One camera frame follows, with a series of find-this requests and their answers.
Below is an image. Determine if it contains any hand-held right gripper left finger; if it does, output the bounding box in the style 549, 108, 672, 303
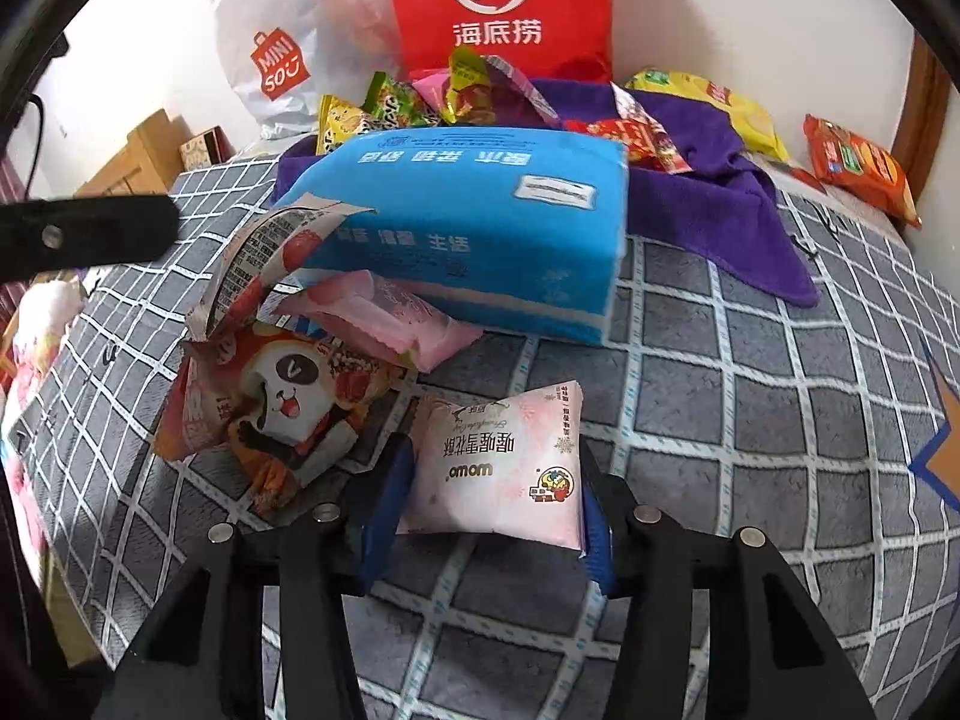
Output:
92, 435, 418, 720

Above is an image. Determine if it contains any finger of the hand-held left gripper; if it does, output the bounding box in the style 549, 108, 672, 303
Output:
0, 193, 182, 284

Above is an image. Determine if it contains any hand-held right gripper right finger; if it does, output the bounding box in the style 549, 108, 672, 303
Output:
580, 448, 876, 720

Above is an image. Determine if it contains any pale pink snack packet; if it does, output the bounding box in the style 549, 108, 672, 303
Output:
396, 381, 587, 557

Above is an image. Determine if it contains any light wooden cabinet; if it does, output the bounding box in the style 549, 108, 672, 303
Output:
75, 109, 188, 197

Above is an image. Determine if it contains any brown patterned box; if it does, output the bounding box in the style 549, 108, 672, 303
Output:
178, 127, 224, 171

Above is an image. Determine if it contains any panda print snack bag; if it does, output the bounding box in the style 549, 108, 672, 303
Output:
154, 191, 417, 524

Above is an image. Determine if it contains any pink floral cloth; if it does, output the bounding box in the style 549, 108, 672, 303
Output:
0, 277, 85, 541

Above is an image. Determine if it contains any grey checked blanket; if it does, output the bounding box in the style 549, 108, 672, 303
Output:
0, 157, 960, 720

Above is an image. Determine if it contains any light pink snack packet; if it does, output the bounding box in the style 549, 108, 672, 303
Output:
274, 272, 485, 374

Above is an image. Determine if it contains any yellow snack packet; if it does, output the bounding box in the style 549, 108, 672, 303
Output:
316, 94, 374, 156

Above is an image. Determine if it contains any white plastic bag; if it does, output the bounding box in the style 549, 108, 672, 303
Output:
206, 0, 402, 140

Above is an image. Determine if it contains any blue tissue pack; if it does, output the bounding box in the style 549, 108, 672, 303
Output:
274, 127, 629, 350

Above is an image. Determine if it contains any bright pink snack packet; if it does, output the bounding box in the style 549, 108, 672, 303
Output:
409, 67, 460, 122

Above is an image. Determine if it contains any purple towel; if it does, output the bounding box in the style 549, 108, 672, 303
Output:
274, 77, 820, 308

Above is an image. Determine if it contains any small red snack packet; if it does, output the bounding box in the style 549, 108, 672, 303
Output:
564, 116, 695, 175

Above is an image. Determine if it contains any green red snack packet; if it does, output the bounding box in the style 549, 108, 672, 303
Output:
442, 45, 497, 125

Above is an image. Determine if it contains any long pink striped snack packet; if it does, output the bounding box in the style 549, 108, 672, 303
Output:
611, 82, 662, 143

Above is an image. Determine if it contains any yellow chips bag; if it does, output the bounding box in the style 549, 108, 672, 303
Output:
624, 69, 791, 162

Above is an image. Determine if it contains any purple edged snack packet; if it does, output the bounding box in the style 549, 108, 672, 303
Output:
480, 56, 563, 128

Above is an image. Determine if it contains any orange red snack packet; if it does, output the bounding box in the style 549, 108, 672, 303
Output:
804, 114, 923, 230

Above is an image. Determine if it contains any black cable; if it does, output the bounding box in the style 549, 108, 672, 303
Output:
19, 94, 47, 192

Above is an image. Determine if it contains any brown wooden frame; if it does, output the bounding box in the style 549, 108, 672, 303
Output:
889, 37, 953, 188

